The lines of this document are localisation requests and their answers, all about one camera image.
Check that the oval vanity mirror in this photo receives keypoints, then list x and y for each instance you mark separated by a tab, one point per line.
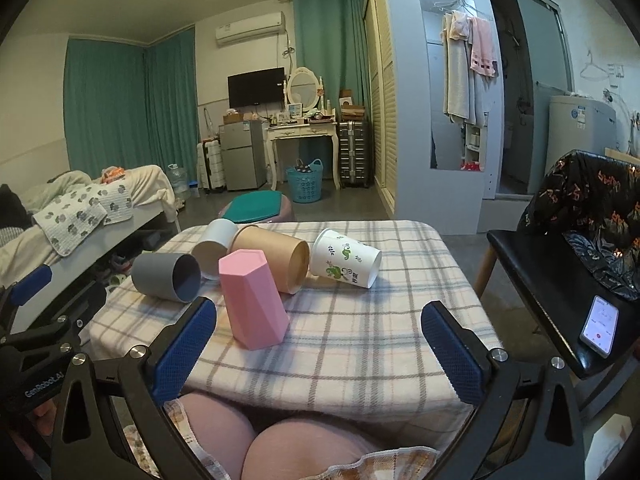
303	88

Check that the white washing machine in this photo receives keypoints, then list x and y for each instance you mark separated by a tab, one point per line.
577	123

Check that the teal curtain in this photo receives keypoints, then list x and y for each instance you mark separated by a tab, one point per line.
131	106

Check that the white air conditioner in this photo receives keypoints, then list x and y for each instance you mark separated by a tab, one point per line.
260	26

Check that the brown paper cup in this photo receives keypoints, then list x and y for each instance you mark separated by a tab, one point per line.
287	256

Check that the bed with beige blanket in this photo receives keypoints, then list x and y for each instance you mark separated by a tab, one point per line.
23	244

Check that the pink round stool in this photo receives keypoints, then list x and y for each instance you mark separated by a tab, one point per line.
286	212

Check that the small silver fridge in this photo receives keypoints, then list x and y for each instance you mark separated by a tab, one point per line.
243	155

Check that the plaid table cloth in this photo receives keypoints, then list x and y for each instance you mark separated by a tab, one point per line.
356	353

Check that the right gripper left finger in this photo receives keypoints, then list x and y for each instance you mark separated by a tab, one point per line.
88	441

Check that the louvered wardrobe door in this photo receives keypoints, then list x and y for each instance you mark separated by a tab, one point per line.
383	101

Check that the patterned white towel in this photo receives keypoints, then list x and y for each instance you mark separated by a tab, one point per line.
70	218

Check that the pink faceted cup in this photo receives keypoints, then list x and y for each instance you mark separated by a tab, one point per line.
253	303

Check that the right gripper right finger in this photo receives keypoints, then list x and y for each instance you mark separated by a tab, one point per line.
525	422

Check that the pink hanging towel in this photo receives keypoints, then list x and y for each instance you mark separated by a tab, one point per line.
482	57

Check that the black television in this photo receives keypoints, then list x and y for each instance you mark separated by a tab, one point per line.
256	88

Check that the smartphone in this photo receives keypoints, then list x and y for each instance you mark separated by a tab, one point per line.
600	327

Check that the white suitcase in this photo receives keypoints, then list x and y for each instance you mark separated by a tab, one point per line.
209	166

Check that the grey plastic cup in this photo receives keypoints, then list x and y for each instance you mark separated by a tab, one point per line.
173	277

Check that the white floral paper cup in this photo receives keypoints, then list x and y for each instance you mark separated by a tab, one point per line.
343	259

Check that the teal cushion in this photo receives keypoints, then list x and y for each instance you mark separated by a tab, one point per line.
253	207

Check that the black suitcase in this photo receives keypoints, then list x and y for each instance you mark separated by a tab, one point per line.
355	153

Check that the blue laundry basket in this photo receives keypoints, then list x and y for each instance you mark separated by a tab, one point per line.
305	181

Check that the white hanging towel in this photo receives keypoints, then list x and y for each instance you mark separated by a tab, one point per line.
460	102

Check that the person's legs pink trousers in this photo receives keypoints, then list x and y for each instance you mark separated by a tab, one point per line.
227	444

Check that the black floral garment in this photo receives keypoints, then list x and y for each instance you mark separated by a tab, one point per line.
592	201

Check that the water bottle jug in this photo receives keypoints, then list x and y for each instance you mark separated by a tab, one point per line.
179	181

